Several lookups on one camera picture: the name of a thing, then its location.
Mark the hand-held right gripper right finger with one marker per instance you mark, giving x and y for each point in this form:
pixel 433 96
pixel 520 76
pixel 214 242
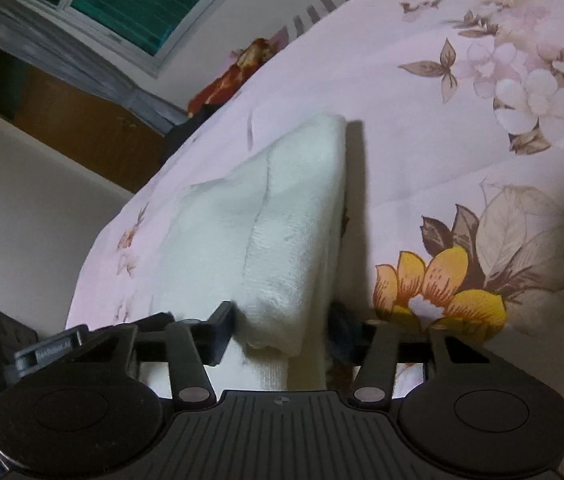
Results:
pixel 343 335

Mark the pink floral bed sheet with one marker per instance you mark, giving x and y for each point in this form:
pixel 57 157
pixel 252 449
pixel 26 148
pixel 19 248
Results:
pixel 437 135

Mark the red patterned cloth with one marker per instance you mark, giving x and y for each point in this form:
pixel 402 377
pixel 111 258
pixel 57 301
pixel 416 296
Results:
pixel 227 80

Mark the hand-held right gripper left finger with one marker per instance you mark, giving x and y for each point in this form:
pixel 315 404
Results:
pixel 222 327

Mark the dark cloth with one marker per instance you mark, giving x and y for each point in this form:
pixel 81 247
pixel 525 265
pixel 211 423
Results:
pixel 187 132

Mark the grey curtain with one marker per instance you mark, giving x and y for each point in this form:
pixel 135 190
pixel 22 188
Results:
pixel 62 55

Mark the brown wooden cabinet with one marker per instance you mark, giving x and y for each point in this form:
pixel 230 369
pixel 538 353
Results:
pixel 82 130

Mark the white cloth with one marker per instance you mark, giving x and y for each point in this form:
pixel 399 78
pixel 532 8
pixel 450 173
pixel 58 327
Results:
pixel 282 240

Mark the window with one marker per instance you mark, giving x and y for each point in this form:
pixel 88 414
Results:
pixel 132 0

